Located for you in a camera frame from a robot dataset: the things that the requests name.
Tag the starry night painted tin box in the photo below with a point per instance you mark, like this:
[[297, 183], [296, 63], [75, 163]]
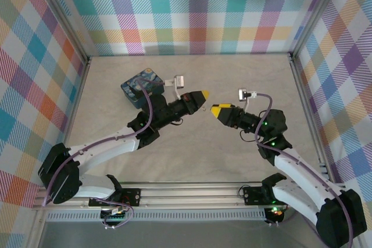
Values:
[[130, 91]]

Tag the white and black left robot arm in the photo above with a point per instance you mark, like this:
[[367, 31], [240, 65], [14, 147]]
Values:
[[98, 158]]

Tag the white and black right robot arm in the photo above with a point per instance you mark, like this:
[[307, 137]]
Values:
[[290, 172]]

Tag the aluminium side rail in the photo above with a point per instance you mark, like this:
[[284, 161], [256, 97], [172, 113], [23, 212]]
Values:
[[78, 91], [308, 108]]

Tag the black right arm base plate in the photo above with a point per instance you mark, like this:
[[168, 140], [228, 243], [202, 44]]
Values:
[[253, 195]]

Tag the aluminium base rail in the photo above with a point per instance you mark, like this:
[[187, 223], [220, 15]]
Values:
[[189, 195]]

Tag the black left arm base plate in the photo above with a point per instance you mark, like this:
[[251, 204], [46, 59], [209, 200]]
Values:
[[133, 197]]

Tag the aluminium frame post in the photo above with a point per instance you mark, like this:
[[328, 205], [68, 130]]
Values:
[[66, 12], [316, 12]]

